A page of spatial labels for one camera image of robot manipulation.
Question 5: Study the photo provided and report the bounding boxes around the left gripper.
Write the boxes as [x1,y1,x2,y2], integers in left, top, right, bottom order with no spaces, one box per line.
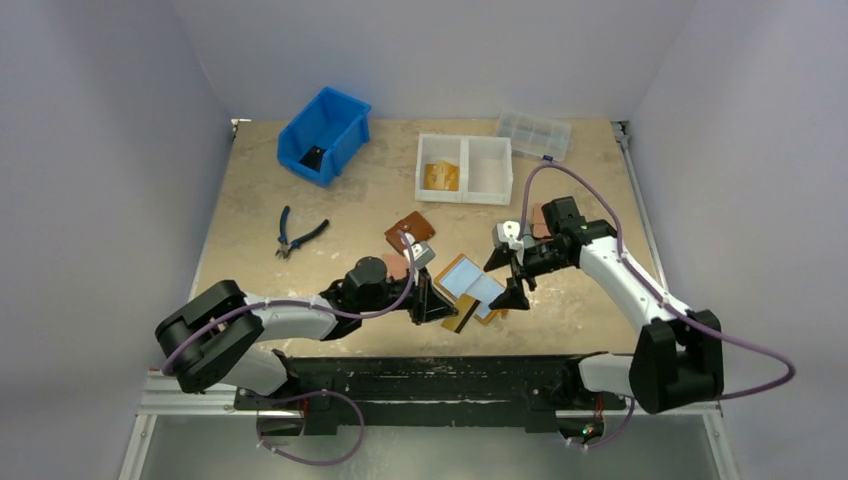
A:
[359,264,457,325]

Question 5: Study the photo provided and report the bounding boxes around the gold card with stripe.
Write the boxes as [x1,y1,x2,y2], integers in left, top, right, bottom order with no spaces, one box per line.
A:
[440,294,480,334]

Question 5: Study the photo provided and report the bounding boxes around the orange card holder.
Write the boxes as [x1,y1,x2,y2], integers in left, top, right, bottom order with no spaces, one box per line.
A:
[434,254,506,333]

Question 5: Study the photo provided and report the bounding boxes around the gold VIP card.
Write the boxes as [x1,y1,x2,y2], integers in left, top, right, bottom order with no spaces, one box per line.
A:
[442,163,459,191]

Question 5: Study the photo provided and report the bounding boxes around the black card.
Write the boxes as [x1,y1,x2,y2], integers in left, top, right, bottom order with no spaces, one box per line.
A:
[299,146,325,172]

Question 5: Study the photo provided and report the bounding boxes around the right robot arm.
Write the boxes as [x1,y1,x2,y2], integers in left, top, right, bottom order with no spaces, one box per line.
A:
[484,197,724,413]

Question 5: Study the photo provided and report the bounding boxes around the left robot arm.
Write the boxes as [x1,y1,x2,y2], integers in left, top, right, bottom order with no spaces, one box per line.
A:
[155,257,458,409]

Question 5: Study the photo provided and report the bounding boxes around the pink card holder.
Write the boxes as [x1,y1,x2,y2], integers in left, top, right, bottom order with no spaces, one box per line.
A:
[380,253,409,282]

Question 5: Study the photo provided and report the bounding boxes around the salmon card holder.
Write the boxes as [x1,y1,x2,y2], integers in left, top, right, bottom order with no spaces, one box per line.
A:
[530,203,551,240]

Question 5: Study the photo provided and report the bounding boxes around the brown leather card holder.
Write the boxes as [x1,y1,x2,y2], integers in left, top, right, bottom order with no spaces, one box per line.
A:
[384,211,435,254]

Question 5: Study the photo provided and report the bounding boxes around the white two-compartment tray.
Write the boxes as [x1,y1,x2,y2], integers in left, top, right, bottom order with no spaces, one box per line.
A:
[414,133,513,206]

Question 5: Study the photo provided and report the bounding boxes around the clear plastic organizer box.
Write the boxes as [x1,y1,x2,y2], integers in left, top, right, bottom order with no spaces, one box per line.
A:
[495,109,572,162]

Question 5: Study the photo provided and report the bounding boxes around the blue plastic bin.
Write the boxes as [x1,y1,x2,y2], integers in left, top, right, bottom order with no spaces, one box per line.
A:
[277,87,371,188]

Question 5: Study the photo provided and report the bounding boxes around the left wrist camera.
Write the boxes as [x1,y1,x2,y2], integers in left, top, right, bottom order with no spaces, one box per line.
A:
[402,233,436,270]

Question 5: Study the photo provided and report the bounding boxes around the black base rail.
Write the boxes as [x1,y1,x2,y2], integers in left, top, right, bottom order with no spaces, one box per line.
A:
[234,355,625,435]

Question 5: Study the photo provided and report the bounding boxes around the blue handled pliers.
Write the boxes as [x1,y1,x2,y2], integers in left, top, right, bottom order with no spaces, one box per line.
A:
[274,205,331,260]

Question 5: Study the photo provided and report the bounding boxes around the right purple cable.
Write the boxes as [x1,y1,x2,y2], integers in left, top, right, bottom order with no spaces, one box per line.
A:
[519,160,796,452]

